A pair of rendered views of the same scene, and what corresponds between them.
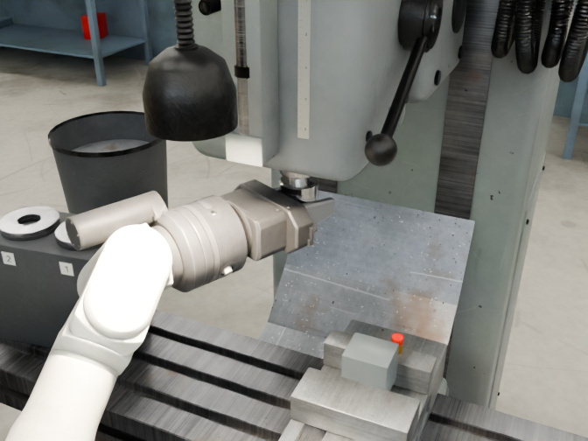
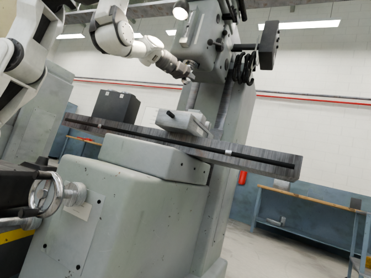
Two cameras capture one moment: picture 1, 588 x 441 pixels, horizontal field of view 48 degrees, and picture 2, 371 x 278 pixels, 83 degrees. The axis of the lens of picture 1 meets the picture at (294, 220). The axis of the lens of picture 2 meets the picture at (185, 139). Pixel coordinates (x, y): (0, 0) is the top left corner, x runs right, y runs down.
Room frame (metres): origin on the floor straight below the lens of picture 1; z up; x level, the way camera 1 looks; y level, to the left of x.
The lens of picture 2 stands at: (-0.35, -0.10, 0.75)
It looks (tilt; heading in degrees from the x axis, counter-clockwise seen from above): 9 degrees up; 1
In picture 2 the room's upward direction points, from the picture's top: 15 degrees clockwise
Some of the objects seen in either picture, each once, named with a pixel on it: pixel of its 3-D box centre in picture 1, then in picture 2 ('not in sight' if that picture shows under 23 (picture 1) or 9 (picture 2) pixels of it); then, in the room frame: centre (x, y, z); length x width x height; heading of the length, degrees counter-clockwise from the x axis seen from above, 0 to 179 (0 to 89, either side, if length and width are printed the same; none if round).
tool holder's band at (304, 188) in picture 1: (298, 183); not in sight; (0.70, -0.01, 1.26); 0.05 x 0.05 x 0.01
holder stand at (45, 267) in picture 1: (67, 278); (116, 108); (0.89, 0.36, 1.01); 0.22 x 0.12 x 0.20; 73
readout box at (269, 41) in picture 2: not in sight; (270, 46); (0.83, -0.44, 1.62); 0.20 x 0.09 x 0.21; 156
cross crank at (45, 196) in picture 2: not in sight; (58, 194); (0.25, 0.20, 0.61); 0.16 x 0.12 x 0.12; 156
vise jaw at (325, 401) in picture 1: (354, 409); (189, 117); (0.61, -0.08, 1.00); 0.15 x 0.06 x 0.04; 66
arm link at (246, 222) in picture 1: (237, 230); (174, 67); (0.64, 0.06, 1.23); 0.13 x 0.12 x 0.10; 41
